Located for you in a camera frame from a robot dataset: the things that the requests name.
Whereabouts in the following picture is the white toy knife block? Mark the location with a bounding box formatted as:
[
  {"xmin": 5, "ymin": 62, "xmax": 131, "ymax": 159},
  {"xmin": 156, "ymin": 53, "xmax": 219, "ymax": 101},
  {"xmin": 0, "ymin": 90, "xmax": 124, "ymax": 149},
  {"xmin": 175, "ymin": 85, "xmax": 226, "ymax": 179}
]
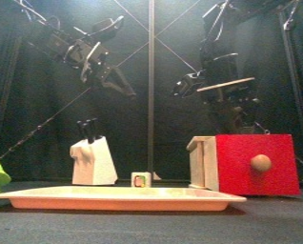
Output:
[{"xmin": 69, "ymin": 135, "xmax": 120, "ymax": 187}]

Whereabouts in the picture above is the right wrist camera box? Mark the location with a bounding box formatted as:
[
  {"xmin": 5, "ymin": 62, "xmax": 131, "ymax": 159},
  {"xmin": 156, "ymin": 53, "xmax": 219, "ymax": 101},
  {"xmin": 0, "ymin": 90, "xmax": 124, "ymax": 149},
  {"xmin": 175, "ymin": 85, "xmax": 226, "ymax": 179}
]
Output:
[{"xmin": 171, "ymin": 71, "xmax": 207, "ymax": 98}]

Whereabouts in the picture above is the black toy knife handle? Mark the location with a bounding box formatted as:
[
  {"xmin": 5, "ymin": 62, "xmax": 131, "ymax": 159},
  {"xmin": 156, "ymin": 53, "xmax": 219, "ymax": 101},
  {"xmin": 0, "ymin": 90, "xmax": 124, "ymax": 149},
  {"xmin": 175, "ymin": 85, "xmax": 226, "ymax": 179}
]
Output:
[
  {"xmin": 84, "ymin": 119, "xmax": 96, "ymax": 145},
  {"xmin": 75, "ymin": 120, "xmax": 89, "ymax": 141},
  {"xmin": 91, "ymin": 117, "xmax": 103, "ymax": 141}
]

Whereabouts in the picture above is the orange plastic tray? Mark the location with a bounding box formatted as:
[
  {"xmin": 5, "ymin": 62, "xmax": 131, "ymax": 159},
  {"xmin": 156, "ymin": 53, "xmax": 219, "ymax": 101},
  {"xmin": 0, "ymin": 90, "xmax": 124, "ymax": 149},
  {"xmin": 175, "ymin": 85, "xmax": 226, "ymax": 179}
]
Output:
[{"xmin": 0, "ymin": 185, "xmax": 248, "ymax": 213}]

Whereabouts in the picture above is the small wooden picture cube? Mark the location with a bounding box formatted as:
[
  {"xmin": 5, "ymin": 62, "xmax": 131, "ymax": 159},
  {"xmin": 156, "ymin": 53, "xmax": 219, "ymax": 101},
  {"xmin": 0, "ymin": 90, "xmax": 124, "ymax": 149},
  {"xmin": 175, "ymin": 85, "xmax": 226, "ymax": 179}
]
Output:
[{"xmin": 129, "ymin": 172, "xmax": 152, "ymax": 189}]

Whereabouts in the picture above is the grey vertical frame pole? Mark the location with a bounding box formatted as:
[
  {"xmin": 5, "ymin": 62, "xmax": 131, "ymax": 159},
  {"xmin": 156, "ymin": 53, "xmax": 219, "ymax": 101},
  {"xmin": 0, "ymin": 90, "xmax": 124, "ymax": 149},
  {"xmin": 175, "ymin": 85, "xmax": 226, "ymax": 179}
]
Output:
[{"xmin": 147, "ymin": 0, "xmax": 156, "ymax": 174}]

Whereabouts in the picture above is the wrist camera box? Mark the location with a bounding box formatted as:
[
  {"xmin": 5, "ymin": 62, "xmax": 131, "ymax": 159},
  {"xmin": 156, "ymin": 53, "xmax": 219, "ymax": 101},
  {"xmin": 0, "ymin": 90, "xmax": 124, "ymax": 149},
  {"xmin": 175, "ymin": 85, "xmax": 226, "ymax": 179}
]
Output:
[
  {"xmin": 171, "ymin": 71, "xmax": 207, "ymax": 98},
  {"xmin": 89, "ymin": 14, "xmax": 125, "ymax": 43}
]

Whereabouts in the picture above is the red drawer with wooden knob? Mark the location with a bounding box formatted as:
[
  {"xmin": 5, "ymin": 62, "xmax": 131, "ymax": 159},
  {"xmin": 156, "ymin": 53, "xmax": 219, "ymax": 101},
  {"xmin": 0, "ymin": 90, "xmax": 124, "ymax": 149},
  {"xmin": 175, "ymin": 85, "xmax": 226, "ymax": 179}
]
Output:
[{"xmin": 203, "ymin": 133, "xmax": 303, "ymax": 197}]

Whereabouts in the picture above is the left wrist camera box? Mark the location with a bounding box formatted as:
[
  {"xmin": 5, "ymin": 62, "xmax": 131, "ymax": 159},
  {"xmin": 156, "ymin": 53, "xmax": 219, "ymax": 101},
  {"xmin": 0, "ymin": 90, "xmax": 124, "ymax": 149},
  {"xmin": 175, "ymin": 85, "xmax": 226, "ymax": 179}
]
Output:
[{"xmin": 89, "ymin": 14, "xmax": 125, "ymax": 43}]

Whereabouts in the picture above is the thin diagonal frame wire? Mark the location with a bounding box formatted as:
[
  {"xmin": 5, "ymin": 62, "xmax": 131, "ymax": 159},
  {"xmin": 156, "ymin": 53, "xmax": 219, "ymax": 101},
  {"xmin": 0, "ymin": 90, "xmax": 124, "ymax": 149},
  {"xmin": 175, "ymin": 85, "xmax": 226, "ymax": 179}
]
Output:
[
  {"xmin": 112, "ymin": 0, "xmax": 199, "ymax": 73},
  {"xmin": 0, "ymin": 0, "xmax": 203, "ymax": 160}
]

